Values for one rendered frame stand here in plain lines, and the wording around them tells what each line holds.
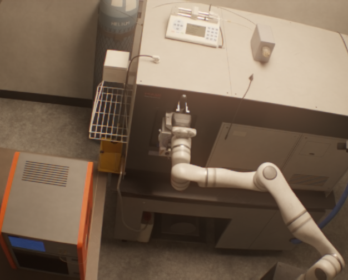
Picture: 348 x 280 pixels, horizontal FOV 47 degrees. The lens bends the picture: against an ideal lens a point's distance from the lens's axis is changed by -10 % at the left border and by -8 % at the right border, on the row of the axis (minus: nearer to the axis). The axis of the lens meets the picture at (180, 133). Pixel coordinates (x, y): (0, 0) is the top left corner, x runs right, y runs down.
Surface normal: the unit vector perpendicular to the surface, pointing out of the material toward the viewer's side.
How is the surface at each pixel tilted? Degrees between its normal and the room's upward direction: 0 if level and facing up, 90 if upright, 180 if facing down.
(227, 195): 0
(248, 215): 90
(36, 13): 90
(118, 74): 90
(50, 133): 0
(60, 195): 0
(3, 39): 90
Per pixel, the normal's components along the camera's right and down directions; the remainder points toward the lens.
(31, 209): 0.18, -0.63
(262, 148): 0.00, 0.77
